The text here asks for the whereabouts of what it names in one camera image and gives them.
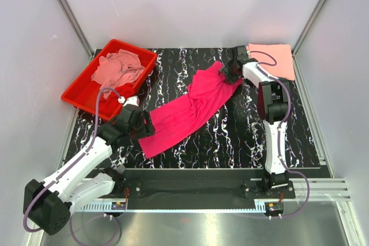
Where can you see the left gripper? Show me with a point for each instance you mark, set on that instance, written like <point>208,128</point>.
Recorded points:
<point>147,129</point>

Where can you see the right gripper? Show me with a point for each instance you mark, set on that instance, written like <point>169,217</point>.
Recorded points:
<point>230,79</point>

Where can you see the magenta t shirt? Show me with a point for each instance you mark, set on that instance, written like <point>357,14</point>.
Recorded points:
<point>176,120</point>

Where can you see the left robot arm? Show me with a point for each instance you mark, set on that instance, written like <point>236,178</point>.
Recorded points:
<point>50,203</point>

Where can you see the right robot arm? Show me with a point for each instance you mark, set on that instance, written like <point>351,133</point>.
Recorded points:
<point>274,107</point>

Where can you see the red t shirt in bin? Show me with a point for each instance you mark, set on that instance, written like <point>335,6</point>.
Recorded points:
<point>111,100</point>

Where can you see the folded salmon t shirt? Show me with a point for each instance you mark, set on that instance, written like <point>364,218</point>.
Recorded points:
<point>279,58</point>

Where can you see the dusty pink t shirt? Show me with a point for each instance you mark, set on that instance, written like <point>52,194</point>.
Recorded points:
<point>119,71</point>

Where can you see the red plastic bin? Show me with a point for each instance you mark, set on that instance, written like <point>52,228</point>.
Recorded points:
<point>82,93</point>

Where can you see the black marble table mat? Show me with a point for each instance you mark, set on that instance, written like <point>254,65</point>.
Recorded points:
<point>234,137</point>

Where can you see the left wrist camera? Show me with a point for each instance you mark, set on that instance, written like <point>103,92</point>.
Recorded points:
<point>130,101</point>

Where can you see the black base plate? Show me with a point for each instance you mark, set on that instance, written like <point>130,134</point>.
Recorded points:
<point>203,185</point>

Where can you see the left aluminium frame post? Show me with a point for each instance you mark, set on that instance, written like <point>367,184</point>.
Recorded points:
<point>76,27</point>

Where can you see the aluminium frame post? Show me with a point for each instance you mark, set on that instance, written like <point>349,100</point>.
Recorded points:
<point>76,27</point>
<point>309,24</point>

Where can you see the white slotted cable duct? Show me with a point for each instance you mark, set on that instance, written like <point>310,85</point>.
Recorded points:
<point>186,206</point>

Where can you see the right aluminium frame post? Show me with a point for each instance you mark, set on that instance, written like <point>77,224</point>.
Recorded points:
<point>309,24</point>

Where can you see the aluminium rail profile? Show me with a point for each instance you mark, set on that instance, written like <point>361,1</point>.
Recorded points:
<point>322,189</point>

